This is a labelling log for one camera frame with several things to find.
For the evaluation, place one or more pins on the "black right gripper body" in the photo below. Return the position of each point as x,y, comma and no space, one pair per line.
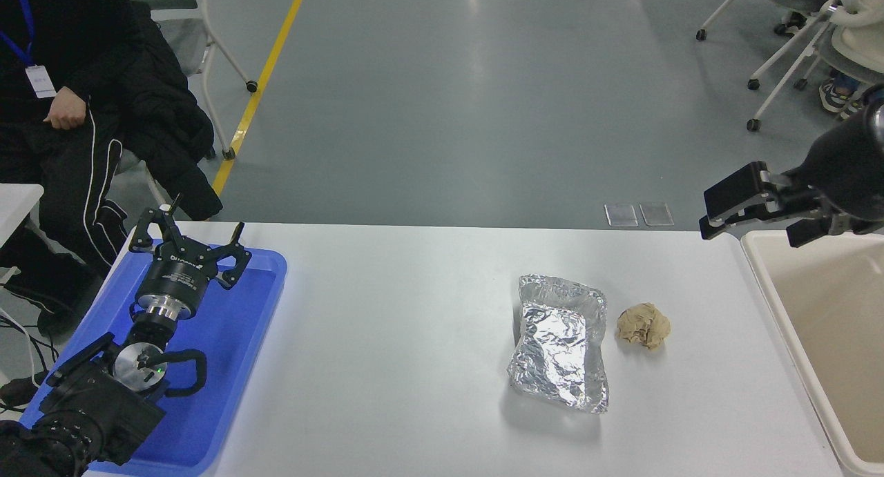
846,173

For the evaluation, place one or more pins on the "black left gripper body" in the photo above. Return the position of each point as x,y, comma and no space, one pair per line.
175,275

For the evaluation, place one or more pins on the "person's hand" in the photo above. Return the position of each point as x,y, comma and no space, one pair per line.
68,110

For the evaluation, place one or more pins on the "grey wheeled office chair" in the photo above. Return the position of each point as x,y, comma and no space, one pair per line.
131,165
207,49

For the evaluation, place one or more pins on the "clear floor plate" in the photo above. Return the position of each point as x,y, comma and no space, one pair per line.
620,215
655,213

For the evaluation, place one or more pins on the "blue plastic tray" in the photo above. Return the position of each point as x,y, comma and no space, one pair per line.
228,353

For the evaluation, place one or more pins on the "large pale bin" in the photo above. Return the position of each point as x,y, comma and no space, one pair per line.
829,325

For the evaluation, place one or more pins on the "black padded jacket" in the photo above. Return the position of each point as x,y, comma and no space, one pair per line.
173,118

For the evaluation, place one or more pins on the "person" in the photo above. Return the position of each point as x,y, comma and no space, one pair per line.
62,187
860,49

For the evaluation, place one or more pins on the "small white side table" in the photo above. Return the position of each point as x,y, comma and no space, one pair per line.
15,208

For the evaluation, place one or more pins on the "crumpled tan paper ball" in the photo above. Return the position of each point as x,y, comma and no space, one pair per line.
642,325

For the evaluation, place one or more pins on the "white name badge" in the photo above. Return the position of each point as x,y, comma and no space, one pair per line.
41,81

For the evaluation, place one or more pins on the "black power plug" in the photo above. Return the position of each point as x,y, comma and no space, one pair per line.
17,393

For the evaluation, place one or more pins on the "crumpled silver foil tray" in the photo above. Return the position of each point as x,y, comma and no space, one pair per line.
559,346

